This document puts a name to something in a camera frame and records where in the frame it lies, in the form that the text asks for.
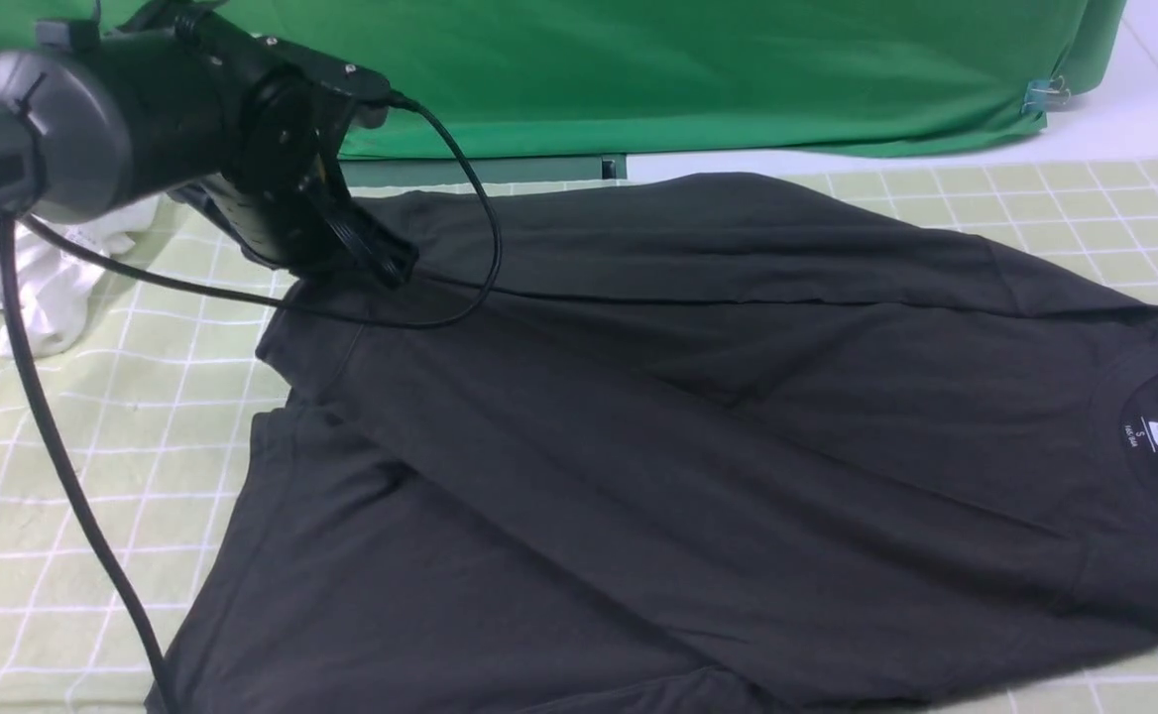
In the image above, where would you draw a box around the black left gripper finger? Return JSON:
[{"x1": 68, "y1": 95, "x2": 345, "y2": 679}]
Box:
[{"x1": 327, "y1": 197, "x2": 419, "y2": 290}]

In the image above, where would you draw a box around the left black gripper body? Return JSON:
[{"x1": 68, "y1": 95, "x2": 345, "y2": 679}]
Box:
[{"x1": 178, "y1": 35, "x2": 393, "y2": 275}]

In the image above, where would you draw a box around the dark gray long-sleeved shirt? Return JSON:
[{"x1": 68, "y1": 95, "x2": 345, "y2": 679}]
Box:
[{"x1": 167, "y1": 175, "x2": 1158, "y2": 713}]

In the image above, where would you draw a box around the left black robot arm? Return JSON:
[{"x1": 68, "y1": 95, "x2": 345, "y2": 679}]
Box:
[{"x1": 0, "y1": 1, "x2": 417, "y2": 288}]

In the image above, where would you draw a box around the crumpled white shirt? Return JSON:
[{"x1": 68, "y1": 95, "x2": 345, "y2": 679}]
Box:
[{"x1": 0, "y1": 197, "x2": 161, "y2": 358}]

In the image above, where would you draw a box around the green backdrop cloth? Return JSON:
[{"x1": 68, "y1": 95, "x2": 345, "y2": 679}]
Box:
[{"x1": 0, "y1": 0, "x2": 1127, "y2": 162}]

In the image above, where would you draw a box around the green checkered table mat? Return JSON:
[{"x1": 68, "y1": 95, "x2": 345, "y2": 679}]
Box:
[{"x1": 0, "y1": 159, "x2": 1158, "y2": 713}]

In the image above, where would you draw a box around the blue binder clip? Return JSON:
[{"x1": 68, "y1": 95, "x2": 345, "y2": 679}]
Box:
[{"x1": 1020, "y1": 75, "x2": 1073, "y2": 116}]

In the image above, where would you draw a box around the dark green metal rail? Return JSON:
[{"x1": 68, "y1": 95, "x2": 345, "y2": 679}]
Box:
[{"x1": 340, "y1": 154, "x2": 628, "y2": 187}]

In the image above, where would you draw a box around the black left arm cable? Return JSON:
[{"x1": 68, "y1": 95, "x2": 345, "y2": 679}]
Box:
[{"x1": 0, "y1": 91, "x2": 503, "y2": 714}]

